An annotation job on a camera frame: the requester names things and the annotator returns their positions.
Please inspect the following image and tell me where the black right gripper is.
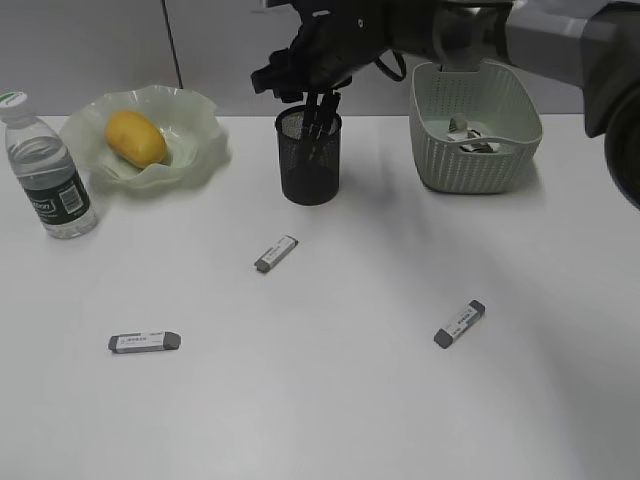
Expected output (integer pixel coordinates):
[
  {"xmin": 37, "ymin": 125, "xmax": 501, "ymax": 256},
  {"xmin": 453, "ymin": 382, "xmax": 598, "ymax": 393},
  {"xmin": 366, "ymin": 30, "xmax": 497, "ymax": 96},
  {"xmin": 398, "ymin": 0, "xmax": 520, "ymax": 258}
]
[{"xmin": 251, "ymin": 1, "xmax": 435, "ymax": 103}]

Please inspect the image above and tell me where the white waste paper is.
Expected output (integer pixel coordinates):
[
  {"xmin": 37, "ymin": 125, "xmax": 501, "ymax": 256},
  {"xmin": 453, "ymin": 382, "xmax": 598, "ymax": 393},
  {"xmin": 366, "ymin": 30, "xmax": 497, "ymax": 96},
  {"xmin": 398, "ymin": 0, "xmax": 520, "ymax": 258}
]
[{"xmin": 446, "ymin": 113, "xmax": 499, "ymax": 154}]

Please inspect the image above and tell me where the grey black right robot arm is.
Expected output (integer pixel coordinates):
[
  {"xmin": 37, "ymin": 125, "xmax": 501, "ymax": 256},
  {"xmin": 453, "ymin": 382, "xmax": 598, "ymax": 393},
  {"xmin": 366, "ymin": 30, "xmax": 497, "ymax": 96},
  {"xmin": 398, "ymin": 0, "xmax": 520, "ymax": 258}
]
[{"xmin": 251, "ymin": 1, "xmax": 639, "ymax": 204}]

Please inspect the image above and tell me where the black mesh pen holder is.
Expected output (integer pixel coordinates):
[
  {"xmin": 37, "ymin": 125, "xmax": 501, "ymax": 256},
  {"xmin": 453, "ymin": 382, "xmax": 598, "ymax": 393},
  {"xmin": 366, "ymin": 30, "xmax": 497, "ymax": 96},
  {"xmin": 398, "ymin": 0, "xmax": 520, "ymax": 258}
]
[{"xmin": 275, "ymin": 105, "xmax": 342, "ymax": 206}]

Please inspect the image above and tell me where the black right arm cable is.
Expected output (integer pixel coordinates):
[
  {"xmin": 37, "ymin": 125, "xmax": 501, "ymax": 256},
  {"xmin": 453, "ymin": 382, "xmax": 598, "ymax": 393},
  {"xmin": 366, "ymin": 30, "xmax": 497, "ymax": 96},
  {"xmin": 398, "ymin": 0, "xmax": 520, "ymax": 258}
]
[{"xmin": 374, "ymin": 48, "xmax": 406, "ymax": 82}]

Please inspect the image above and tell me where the pale green wavy plate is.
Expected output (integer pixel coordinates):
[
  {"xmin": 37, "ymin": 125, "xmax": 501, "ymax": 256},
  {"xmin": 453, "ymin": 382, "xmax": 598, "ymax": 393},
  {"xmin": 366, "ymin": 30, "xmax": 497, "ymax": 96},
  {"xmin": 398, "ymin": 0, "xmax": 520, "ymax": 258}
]
[{"xmin": 60, "ymin": 85, "xmax": 230, "ymax": 190}]

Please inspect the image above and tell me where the yellow mango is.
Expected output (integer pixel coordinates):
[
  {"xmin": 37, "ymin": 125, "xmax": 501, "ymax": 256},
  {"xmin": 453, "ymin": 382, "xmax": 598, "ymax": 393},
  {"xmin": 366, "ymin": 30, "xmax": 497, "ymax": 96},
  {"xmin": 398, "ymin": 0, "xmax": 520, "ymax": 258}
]
[{"xmin": 104, "ymin": 110, "xmax": 168, "ymax": 169}]

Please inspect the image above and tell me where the black wall cable left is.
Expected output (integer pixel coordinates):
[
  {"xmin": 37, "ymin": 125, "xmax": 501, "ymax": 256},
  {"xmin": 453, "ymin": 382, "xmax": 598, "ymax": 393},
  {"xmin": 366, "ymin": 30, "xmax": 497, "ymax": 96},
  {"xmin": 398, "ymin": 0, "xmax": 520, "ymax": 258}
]
[{"xmin": 160, "ymin": 0, "xmax": 184, "ymax": 90}]

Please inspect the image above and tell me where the pale green woven basket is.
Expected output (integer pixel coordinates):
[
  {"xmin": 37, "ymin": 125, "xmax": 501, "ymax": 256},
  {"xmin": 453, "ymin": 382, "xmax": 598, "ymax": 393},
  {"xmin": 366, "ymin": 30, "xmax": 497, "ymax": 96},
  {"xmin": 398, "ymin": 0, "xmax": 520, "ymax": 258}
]
[{"xmin": 409, "ymin": 62, "xmax": 543, "ymax": 195}]

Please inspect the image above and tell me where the clear water bottle green label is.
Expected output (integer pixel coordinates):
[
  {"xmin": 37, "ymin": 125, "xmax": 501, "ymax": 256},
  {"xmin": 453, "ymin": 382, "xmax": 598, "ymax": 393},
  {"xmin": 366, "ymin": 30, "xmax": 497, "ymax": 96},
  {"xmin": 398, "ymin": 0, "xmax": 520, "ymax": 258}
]
[{"xmin": 1, "ymin": 92, "xmax": 98, "ymax": 239}]

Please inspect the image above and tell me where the black marker pen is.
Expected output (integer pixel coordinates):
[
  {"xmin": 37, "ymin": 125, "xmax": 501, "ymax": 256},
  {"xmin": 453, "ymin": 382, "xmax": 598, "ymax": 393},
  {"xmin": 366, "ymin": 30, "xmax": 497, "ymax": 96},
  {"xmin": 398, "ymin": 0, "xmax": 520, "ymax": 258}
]
[
  {"xmin": 310, "ymin": 92, "xmax": 340, "ymax": 146},
  {"xmin": 301, "ymin": 92, "xmax": 320, "ymax": 147},
  {"xmin": 319, "ymin": 91, "xmax": 341, "ymax": 146}
]

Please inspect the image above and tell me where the grey white eraser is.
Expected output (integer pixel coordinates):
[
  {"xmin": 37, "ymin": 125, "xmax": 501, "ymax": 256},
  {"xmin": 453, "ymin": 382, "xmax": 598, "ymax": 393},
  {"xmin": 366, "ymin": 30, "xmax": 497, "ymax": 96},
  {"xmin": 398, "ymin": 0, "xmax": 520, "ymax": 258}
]
[
  {"xmin": 254, "ymin": 235, "xmax": 299, "ymax": 273},
  {"xmin": 434, "ymin": 300, "xmax": 486, "ymax": 349},
  {"xmin": 108, "ymin": 331, "xmax": 182, "ymax": 354}
]

